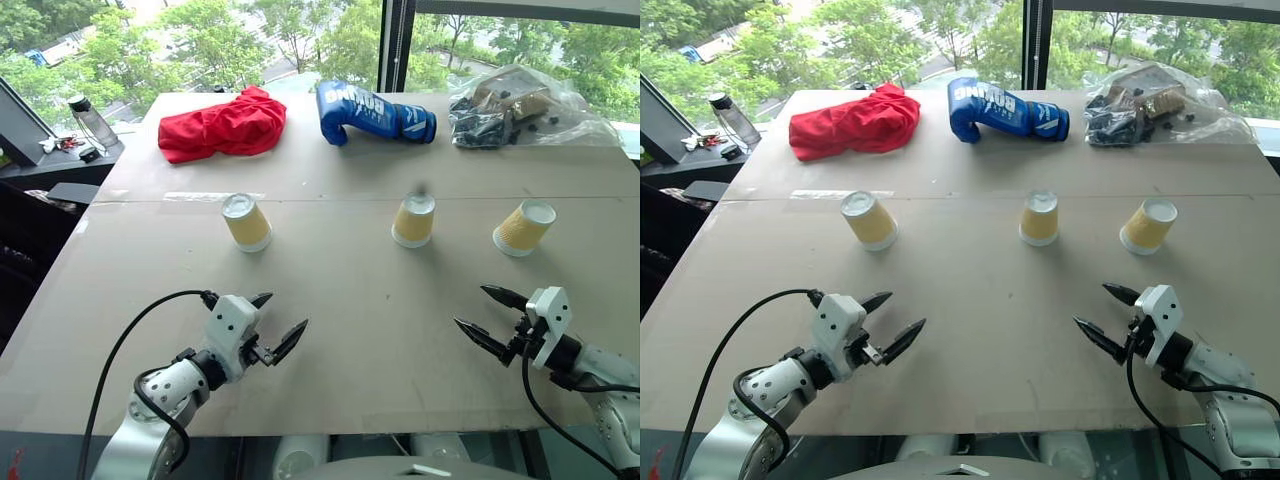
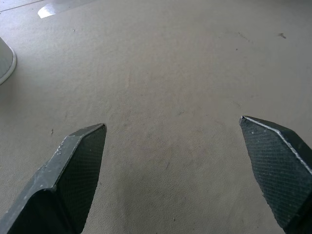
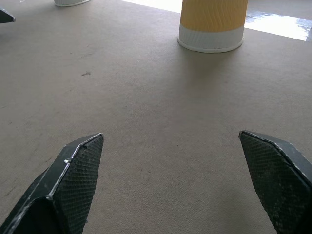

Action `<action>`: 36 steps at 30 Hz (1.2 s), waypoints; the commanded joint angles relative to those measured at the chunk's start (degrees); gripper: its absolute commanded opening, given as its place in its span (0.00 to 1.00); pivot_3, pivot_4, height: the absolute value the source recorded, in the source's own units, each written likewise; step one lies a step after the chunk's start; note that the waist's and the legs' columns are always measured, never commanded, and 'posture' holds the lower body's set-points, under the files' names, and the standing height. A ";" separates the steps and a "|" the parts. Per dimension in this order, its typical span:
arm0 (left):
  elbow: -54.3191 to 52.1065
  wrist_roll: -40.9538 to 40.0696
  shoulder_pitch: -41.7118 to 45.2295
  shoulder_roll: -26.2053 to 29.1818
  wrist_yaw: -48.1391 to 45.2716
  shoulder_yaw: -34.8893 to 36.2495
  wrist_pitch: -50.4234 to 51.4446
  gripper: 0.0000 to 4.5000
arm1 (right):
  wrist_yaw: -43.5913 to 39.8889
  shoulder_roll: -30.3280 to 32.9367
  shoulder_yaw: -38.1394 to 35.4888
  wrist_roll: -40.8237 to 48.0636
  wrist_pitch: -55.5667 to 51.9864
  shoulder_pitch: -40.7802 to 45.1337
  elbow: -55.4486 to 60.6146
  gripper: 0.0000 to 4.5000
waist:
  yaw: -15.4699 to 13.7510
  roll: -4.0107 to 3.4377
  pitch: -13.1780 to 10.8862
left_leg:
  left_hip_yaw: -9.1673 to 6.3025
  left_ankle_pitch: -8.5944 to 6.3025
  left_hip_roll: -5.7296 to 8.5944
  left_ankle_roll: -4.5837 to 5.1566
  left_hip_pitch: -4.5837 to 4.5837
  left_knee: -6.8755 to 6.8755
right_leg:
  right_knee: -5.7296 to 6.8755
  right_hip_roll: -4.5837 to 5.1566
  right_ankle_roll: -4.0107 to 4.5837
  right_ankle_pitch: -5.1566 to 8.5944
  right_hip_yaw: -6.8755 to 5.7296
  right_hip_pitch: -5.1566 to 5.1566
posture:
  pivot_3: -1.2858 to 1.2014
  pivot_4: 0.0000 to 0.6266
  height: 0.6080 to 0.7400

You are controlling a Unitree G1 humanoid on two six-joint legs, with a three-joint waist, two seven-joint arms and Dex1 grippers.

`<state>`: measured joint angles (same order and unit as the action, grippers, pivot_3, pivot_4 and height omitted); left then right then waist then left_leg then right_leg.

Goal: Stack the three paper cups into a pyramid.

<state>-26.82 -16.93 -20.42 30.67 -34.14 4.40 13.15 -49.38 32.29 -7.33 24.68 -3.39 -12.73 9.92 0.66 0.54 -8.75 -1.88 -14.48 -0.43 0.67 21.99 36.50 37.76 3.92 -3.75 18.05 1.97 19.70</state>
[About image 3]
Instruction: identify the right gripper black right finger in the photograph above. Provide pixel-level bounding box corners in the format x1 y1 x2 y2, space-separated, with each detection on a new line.
238 130 312 234

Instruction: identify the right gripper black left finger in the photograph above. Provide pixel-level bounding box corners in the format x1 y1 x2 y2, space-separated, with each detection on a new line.
0 132 104 234

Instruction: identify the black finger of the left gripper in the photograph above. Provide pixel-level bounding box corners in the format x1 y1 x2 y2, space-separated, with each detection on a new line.
0 6 16 24

